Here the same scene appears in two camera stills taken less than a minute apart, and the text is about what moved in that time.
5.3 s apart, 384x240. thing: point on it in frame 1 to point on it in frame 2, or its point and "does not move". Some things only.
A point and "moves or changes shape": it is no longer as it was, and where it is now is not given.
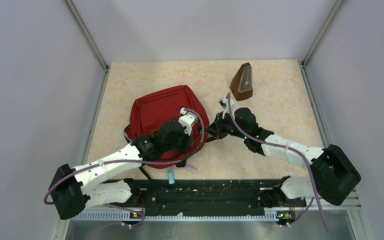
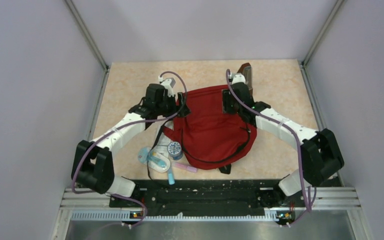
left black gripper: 188,142 to 184,110
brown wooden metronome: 241,84 does not move
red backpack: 146,113 moves or changes shape
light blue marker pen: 171,176 does not move
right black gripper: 217,128 to 227,97
